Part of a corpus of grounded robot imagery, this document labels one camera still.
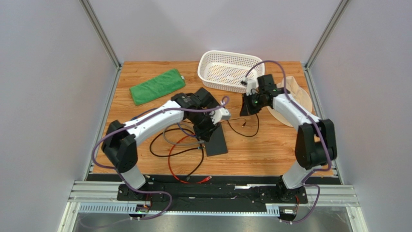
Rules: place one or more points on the white perforated plastic basket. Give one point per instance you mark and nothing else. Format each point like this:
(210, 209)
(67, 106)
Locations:
(225, 70)

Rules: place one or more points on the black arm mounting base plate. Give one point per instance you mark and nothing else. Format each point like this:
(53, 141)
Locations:
(219, 194)

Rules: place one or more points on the beige bucket hat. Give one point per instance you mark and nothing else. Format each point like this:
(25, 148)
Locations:
(299, 94)

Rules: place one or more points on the green folded towel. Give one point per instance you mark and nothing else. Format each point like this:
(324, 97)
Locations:
(157, 87)

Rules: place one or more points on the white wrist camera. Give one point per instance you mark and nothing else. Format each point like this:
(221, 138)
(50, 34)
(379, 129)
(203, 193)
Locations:
(251, 85)
(219, 115)

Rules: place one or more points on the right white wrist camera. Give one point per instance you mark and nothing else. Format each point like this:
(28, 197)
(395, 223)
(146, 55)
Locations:
(251, 85)

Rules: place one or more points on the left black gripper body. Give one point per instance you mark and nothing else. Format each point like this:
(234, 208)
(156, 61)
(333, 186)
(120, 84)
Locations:
(202, 123)

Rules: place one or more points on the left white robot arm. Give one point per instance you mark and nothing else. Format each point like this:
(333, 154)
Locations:
(122, 139)

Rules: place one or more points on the aluminium frame rail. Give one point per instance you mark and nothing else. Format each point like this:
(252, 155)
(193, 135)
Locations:
(101, 197)

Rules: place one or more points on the black network switch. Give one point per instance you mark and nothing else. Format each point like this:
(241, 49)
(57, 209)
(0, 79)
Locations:
(217, 143)

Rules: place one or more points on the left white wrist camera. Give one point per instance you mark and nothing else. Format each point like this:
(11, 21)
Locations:
(219, 115)

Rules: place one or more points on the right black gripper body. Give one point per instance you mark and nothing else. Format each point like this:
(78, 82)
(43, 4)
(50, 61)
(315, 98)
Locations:
(248, 105)

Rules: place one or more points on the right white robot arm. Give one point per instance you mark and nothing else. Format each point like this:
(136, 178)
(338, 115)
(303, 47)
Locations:
(315, 143)

